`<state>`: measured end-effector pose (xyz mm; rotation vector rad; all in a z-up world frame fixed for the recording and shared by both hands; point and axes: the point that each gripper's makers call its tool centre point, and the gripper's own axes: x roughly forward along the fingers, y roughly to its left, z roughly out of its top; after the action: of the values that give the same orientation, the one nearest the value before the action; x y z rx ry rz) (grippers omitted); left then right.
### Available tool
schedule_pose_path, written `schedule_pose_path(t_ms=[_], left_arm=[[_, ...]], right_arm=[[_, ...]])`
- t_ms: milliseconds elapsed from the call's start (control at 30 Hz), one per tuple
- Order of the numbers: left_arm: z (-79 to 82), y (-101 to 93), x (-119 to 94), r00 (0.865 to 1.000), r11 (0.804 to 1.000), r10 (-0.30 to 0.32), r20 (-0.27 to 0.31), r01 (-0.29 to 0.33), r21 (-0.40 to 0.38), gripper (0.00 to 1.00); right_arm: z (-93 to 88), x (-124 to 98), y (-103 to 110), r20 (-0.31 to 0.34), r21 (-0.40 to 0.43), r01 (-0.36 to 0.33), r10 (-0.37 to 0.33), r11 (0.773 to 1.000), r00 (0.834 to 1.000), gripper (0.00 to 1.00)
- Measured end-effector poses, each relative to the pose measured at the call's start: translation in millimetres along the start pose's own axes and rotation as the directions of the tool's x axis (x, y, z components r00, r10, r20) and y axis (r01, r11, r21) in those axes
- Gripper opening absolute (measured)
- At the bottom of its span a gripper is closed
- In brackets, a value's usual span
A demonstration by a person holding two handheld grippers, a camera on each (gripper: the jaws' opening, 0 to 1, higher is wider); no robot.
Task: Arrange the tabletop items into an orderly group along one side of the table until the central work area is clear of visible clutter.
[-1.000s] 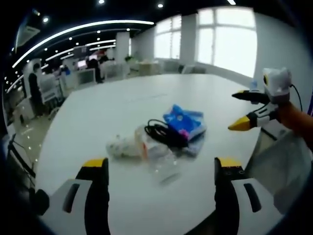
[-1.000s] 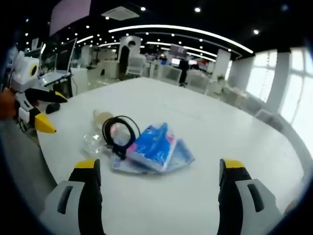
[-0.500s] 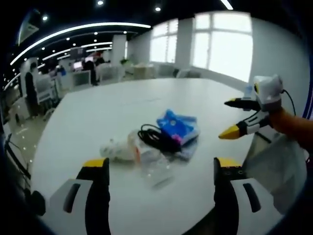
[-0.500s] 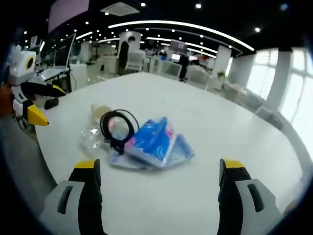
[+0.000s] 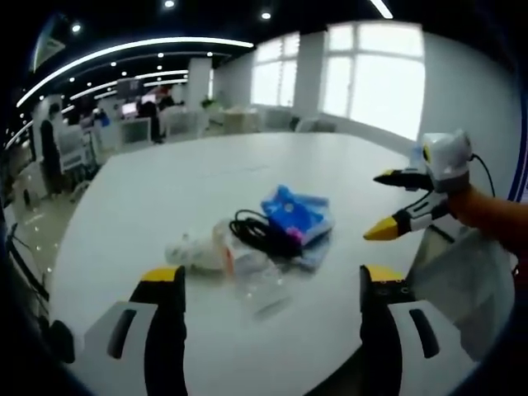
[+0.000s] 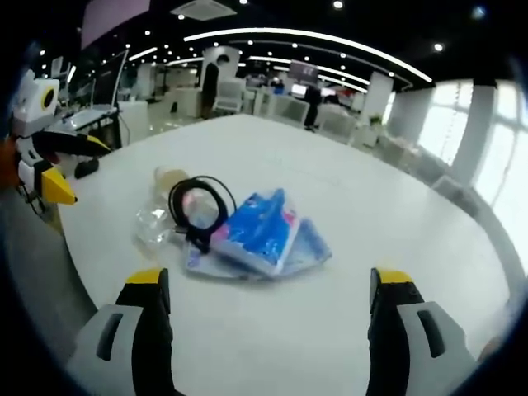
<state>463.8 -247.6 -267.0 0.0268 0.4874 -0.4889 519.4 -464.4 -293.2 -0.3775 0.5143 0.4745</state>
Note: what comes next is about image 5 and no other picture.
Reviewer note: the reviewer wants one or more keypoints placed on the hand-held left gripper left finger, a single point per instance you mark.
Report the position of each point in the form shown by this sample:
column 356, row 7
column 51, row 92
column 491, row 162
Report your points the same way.
column 165, row 330

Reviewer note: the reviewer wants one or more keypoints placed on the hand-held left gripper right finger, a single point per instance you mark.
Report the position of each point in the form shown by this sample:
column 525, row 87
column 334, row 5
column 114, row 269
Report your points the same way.
column 383, row 330

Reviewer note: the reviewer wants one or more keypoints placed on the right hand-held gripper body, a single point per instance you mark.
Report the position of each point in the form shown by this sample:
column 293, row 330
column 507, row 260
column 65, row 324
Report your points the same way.
column 445, row 158

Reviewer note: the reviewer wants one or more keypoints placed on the white plastic bag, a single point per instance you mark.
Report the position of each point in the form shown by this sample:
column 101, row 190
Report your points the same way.
column 194, row 253

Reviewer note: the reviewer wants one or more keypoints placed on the clear plastic bag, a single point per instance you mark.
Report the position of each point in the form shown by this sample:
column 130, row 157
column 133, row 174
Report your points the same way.
column 251, row 268

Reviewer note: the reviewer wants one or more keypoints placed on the blue patterned packet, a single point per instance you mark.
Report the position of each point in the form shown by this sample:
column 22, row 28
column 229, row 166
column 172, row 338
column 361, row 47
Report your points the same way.
column 295, row 214

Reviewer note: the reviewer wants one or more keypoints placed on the grey chair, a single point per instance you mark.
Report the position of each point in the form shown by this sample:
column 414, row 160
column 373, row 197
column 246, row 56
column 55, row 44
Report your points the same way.
column 466, row 284

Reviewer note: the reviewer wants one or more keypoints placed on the white table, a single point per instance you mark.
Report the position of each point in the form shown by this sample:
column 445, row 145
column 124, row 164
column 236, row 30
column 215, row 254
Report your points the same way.
column 255, row 264

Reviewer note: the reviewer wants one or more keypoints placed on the cardboard box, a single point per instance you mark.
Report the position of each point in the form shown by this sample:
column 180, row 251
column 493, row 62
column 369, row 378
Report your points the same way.
column 241, row 120

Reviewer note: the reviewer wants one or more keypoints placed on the green potted plant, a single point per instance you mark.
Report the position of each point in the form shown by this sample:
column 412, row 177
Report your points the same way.
column 208, row 103

